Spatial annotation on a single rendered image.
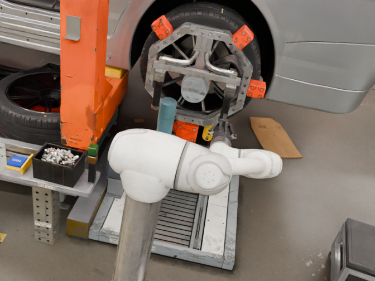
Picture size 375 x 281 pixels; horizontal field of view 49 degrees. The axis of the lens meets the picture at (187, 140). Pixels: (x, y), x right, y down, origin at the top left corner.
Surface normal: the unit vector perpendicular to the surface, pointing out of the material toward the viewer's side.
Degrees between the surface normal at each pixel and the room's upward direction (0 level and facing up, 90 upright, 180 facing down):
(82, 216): 0
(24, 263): 0
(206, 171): 60
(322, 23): 90
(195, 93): 90
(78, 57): 90
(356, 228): 0
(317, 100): 90
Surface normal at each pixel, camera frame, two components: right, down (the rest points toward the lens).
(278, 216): 0.16, -0.82
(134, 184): -0.33, 0.44
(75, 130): -0.14, 0.54
